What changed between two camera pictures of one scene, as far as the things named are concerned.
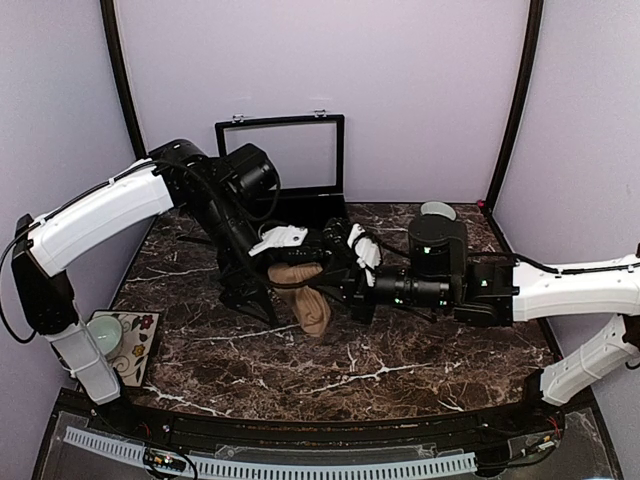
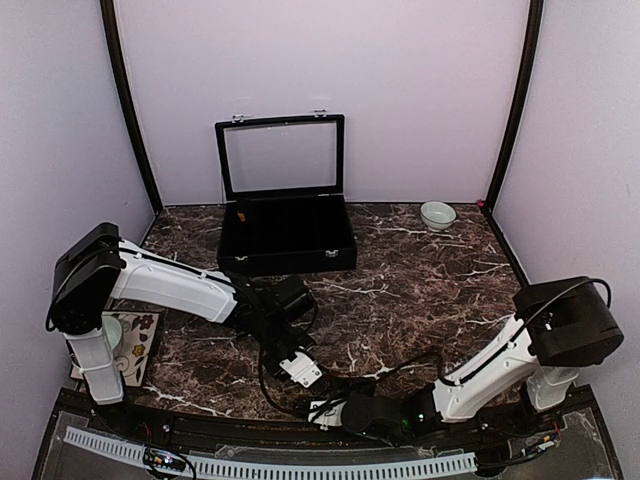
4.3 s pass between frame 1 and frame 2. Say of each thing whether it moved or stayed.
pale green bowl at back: stayed
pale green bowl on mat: stayed
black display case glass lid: stayed
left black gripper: moved
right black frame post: stayed
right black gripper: moved
